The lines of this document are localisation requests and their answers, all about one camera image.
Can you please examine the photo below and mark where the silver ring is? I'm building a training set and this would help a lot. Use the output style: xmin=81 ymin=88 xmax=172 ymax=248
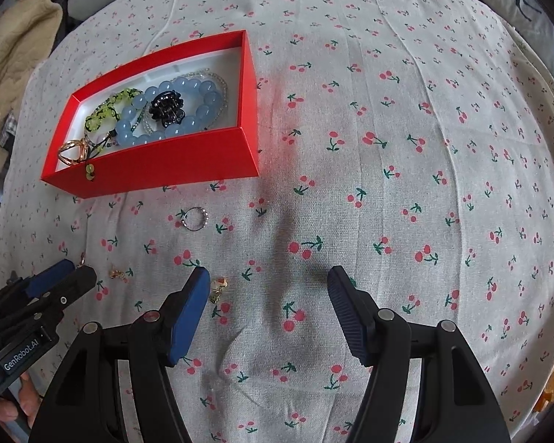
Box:
xmin=179 ymin=207 xmax=210 ymax=232

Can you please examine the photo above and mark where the cherry print bed sheet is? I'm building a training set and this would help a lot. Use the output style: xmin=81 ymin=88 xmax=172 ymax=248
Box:
xmin=0 ymin=0 xmax=554 ymax=442

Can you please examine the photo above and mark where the person's left hand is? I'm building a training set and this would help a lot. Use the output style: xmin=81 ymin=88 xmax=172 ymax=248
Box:
xmin=0 ymin=372 xmax=42 ymax=427

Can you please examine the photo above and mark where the blue bead bracelet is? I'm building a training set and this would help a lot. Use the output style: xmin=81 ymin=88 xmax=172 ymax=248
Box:
xmin=113 ymin=77 xmax=225 ymax=148

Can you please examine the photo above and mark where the gold ring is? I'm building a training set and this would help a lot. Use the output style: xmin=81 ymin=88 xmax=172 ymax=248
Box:
xmin=57 ymin=138 xmax=90 ymax=166

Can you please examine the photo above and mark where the red jewelry box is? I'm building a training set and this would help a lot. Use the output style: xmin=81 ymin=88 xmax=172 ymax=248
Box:
xmin=41 ymin=30 xmax=259 ymax=198

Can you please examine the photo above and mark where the green yellow bead bracelet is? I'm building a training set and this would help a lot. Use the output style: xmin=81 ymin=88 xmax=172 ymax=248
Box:
xmin=83 ymin=87 xmax=145 ymax=134

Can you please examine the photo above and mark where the beige quilted blanket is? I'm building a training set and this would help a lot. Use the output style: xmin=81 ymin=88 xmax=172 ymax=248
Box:
xmin=0 ymin=0 xmax=64 ymax=171

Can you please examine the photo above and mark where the pearl bracelet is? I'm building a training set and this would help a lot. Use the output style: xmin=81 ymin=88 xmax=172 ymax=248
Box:
xmin=175 ymin=68 xmax=229 ymax=126

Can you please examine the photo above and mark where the small gold earring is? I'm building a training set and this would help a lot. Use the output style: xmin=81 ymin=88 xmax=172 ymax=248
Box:
xmin=109 ymin=268 xmax=126 ymax=281

